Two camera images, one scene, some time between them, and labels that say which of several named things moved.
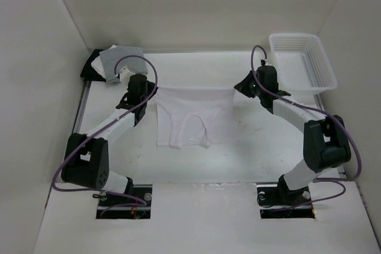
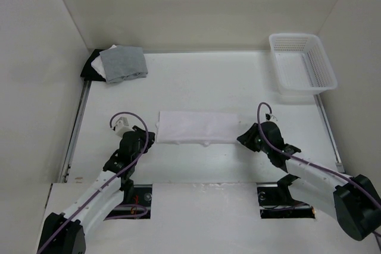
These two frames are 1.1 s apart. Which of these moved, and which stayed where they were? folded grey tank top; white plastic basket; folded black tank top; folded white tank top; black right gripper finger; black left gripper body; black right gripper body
Moved: black right gripper finger; black right gripper body; black left gripper body
Stayed: folded white tank top; folded grey tank top; white plastic basket; folded black tank top
